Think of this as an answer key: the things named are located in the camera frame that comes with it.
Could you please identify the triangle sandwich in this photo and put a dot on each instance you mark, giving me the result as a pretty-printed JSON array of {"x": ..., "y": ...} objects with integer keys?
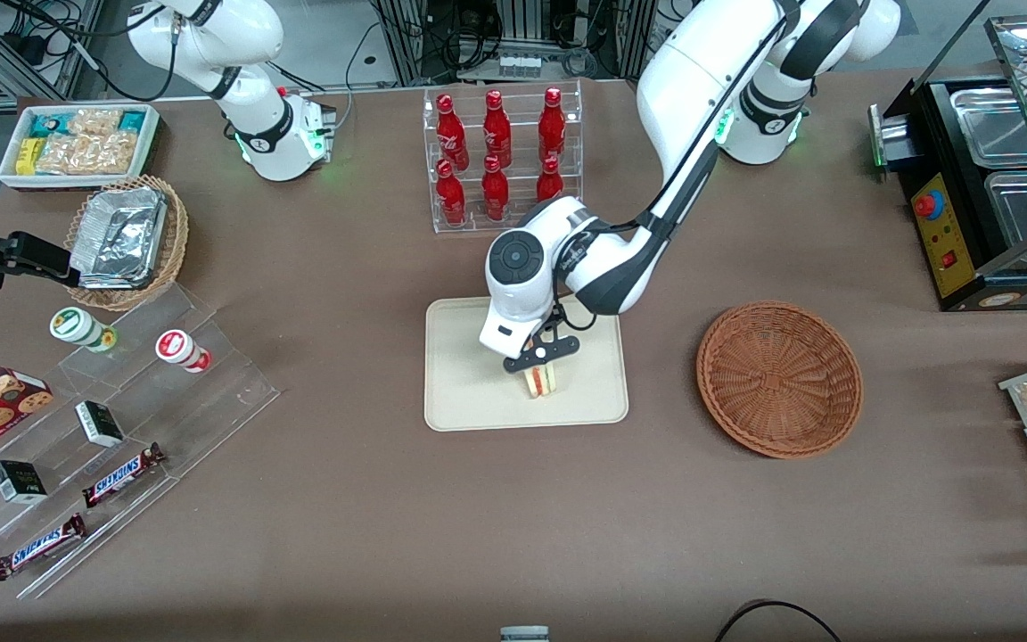
[{"x": 542, "y": 382}]

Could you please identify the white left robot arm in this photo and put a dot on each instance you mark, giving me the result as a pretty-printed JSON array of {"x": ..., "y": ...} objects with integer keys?
[{"x": 701, "y": 89}]

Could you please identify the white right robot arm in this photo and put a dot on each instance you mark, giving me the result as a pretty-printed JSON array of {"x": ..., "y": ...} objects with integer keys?
[{"x": 210, "y": 36}]

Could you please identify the cream plastic tray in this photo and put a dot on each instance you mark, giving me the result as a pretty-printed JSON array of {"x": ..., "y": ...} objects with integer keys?
[{"x": 469, "y": 374}]

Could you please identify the light wicker basket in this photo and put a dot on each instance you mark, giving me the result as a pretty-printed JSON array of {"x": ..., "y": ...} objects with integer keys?
[{"x": 176, "y": 241}]

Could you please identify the brown wicker basket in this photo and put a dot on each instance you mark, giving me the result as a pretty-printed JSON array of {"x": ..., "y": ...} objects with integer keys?
[{"x": 781, "y": 383}]

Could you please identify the green lid white cup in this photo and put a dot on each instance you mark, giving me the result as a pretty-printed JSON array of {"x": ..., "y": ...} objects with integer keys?
[{"x": 77, "y": 325}]

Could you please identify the white snack bin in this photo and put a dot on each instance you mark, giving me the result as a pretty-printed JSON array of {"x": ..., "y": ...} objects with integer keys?
[{"x": 77, "y": 184}]

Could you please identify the aluminium foil container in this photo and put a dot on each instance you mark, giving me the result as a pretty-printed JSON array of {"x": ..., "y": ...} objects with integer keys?
[{"x": 121, "y": 236}]

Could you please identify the yellow snack pack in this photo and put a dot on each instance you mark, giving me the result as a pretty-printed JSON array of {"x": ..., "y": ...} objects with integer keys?
[{"x": 27, "y": 156}]

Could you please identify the clear acrylic bottle rack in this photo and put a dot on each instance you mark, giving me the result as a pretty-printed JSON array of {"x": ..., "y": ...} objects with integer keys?
[{"x": 522, "y": 223}]

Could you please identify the rice cracker bag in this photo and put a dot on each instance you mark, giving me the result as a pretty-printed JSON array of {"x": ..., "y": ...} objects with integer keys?
[
  {"x": 86, "y": 153},
  {"x": 94, "y": 121}
]

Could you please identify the teal snack pack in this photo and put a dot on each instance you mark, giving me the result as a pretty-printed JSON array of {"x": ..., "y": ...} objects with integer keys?
[
  {"x": 48, "y": 125},
  {"x": 133, "y": 120}
]

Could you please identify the red cola bottle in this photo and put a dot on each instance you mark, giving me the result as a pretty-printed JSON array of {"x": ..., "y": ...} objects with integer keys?
[
  {"x": 450, "y": 194},
  {"x": 552, "y": 125},
  {"x": 497, "y": 129},
  {"x": 450, "y": 132},
  {"x": 549, "y": 185},
  {"x": 495, "y": 191}
]

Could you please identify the red lid white cup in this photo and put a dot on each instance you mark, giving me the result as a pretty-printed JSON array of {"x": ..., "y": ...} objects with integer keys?
[{"x": 176, "y": 346}]

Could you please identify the small black box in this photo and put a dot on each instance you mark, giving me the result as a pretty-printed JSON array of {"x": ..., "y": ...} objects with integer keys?
[
  {"x": 19, "y": 481},
  {"x": 99, "y": 423}
]

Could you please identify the clear acrylic stepped display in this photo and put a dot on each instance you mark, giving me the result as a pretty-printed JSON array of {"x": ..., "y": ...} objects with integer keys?
[{"x": 210, "y": 401}]

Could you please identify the Snickers bar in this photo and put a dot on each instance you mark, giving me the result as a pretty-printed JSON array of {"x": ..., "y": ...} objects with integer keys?
[
  {"x": 121, "y": 475},
  {"x": 39, "y": 547}
]

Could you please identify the white power strip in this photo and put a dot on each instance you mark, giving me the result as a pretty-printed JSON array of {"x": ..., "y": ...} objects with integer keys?
[{"x": 518, "y": 67}]

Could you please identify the small grey device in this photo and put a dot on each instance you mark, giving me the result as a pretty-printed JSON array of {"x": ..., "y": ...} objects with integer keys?
[{"x": 524, "y": 635}]

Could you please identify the black yellow food warmer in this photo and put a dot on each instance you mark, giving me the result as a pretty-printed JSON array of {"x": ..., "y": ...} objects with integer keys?
[{"x": 932, "y": 134}]

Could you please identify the aluminium frame rack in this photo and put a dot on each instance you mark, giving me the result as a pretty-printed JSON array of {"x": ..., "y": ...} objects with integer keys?
[{"x": 406, "y": 36}]

